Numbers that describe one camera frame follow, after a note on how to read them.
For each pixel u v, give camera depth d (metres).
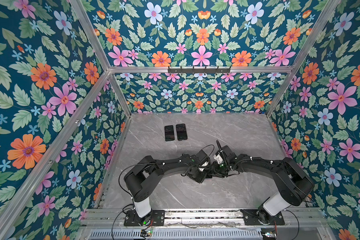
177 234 0.77
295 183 0.46
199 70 0.93
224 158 0.74
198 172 0.76
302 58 0.86
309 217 0.75
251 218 0.73
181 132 1.09
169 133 1.13
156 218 0.73
